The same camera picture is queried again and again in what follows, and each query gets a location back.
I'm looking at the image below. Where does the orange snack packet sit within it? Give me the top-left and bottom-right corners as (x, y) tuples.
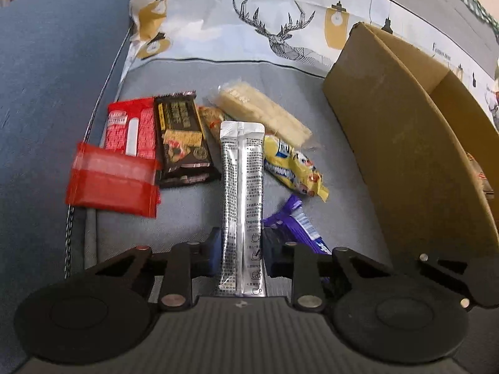
(197, 105), (229, 152)

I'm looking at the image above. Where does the blue sofa cushion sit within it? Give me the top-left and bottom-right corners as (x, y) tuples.
(0, 0), (139, 359)

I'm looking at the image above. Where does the green checkered cloth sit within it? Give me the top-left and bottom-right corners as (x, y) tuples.
(440, 0), (499, 37)

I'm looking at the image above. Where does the silver stick sachet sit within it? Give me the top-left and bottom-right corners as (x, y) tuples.
(216, 121), (269, 299)

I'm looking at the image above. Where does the cardboard box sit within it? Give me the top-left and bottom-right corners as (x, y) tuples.
(322, 22), (499, 281)

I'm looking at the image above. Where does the dark brown cracker packet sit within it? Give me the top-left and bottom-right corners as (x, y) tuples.
(153, 90), (220, 189)

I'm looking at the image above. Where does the beige snack packet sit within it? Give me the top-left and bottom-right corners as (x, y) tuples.
(464, 152), (496, 203)

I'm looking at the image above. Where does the yellow snack packet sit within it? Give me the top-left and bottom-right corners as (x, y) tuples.
(262, 132), (330, 203)

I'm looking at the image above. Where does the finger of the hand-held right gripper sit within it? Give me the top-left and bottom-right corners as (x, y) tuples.
(405, 252), (499, 309)

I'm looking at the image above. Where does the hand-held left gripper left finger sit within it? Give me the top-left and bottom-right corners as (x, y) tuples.
(84, 228), (223, 313)

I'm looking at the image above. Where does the purple snack packet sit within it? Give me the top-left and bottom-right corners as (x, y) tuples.
(262, 194), (332, 285)

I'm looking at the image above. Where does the red packet with white stripe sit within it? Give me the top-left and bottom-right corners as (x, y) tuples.
(103, 97), (162, 164)

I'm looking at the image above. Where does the plain red snack packet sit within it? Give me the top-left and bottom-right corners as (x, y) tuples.
(64, 141), (162, 219)

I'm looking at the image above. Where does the pale rice cracker clear wrapper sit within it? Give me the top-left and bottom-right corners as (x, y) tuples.
(208, 81), (324, 151)

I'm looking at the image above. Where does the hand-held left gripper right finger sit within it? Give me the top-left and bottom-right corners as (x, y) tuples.
(262, 229), (404, 313)

